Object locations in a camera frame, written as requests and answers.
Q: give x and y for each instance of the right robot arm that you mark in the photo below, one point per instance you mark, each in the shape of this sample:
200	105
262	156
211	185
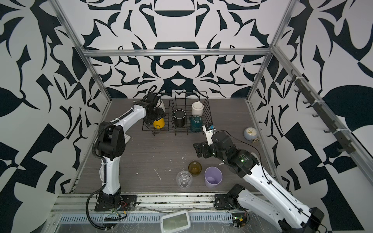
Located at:
280	208

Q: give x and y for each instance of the white rectangular device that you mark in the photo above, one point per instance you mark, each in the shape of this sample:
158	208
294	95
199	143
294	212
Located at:
127	138

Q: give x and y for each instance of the small circuit board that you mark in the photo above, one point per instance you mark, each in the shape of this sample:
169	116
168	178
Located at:
240	219

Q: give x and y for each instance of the black mug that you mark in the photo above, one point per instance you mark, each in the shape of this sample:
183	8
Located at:
179	116

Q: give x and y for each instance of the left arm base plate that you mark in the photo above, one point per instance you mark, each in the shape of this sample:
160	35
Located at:
119	202

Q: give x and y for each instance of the olive glass cup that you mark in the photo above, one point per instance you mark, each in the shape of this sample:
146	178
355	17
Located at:
195	168

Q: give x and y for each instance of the dark green mug white inside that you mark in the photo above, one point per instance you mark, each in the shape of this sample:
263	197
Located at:
196	124

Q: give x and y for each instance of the white mug red inside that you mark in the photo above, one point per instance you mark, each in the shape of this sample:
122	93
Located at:
197	109

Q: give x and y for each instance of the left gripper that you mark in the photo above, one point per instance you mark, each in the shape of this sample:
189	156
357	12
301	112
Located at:
161	114

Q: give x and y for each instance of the yellow mug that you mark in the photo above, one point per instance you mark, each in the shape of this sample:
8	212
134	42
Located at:
159	124

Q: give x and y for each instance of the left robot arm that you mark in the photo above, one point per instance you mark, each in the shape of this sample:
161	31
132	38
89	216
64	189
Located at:
109	145

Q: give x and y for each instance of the clear glass cup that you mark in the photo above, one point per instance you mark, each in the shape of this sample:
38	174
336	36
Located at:
184	179

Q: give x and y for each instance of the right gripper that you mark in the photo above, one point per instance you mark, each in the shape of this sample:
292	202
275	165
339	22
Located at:
199	149

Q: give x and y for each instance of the round grey alarm clock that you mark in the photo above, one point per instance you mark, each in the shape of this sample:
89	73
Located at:
250	134

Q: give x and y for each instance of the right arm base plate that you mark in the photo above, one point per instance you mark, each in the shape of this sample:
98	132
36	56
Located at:
227	202

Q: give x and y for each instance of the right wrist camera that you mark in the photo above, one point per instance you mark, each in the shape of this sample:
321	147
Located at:
209	130

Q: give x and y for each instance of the lilac plastic cup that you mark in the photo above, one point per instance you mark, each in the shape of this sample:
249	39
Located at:
213	177

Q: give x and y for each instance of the cream white mug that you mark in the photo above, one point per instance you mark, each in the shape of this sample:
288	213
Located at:
160	105

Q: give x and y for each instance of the black wire dish rack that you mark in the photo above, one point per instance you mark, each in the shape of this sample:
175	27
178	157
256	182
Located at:
180	100

